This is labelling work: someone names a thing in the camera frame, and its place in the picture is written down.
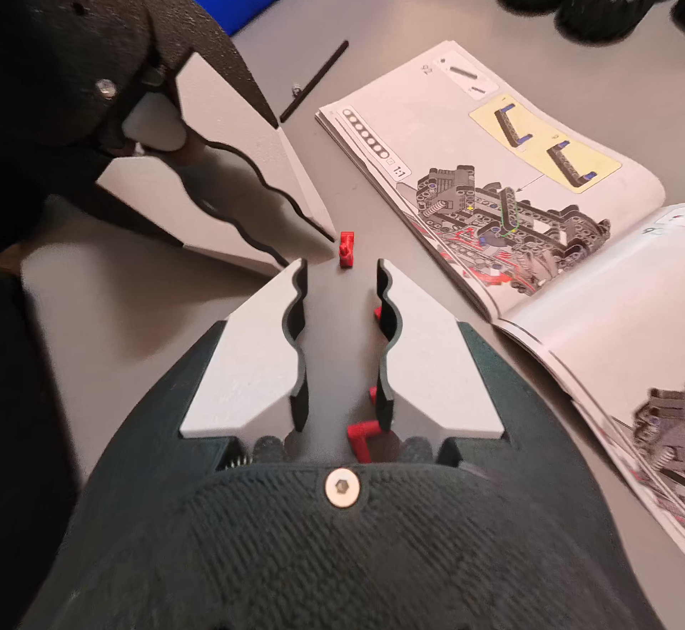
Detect toy building instruction booklet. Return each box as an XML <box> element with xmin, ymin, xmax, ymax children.
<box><xmin>315</xmin><ymin>40</ymin><xmax>685</xmax><ymax>557</ymax></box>

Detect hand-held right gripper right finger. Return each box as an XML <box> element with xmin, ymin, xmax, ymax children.
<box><xmin>375</xmin><ymin>258</ymin><xmax>507</xmax><ymax>442</ymax></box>

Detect black toy axle rod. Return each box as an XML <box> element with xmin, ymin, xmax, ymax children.
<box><xmin>279</xmin><ymin>40</ymin><xmax>350</xmax><ymax>124</ymax></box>

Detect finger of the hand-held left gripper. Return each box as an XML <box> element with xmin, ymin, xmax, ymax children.
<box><xmin>95</xmin><ymin>151</ymin><xmax>293</xmax><ymax>279</ymax></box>
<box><xmin>122</xmin><ymin>51</ymin><xmax>339</xmax><ymax>243</ymax></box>

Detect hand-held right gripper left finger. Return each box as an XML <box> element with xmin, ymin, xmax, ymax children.
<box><xmin>179</xmin><ymin>258</ymin><xmax>310</xmax><ymax>441</ymax></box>

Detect red angled toy beam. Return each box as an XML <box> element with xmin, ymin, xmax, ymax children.
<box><xmin>346</xmin><ymin>419</ymin><xmax>387</xmax><ymax>463</ymax></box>

